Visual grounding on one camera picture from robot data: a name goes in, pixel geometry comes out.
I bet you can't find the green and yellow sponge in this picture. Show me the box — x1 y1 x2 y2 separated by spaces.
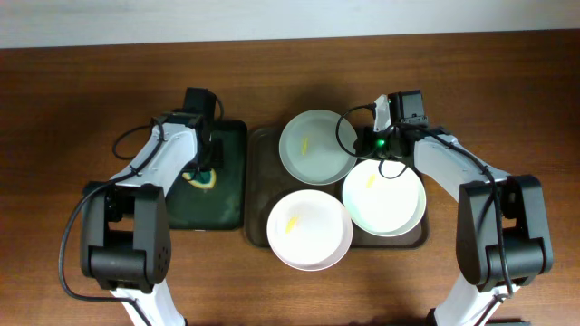
181 168 217 189

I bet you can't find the large brown serving tray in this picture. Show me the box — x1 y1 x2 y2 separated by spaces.
244 128 430 250

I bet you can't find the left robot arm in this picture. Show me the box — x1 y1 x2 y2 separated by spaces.
77 88 224 325

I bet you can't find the pale green plate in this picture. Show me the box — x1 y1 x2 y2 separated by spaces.
278 110 357 186

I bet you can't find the small black tray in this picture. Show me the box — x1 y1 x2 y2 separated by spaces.
166 120 247 231

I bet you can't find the white plate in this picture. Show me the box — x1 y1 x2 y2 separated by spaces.
266 189 353 272
342 160 427 237

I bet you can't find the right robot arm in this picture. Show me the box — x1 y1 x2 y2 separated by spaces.
351 91 554 326

